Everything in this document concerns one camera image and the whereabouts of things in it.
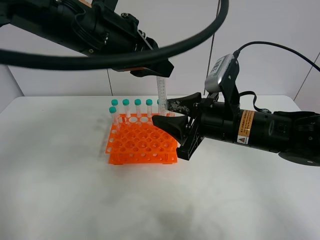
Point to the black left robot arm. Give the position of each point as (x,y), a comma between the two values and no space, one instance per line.
(52,20)

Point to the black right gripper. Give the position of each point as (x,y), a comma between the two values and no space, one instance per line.
(201,118)

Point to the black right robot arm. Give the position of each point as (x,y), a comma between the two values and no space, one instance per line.
(294,136)

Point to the orange plastic test tube rack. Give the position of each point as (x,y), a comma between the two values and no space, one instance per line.
(137,141)

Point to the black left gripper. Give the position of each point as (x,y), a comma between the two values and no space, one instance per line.
(105,32)

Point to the rear row tube far left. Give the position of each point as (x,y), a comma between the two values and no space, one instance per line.
(115,103)

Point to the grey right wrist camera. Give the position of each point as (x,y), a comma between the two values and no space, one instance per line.
(226,67)

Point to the green-capped test tube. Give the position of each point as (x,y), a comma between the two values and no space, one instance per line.
(162,95)

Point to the second row tube left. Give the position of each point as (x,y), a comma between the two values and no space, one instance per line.
(115,120)

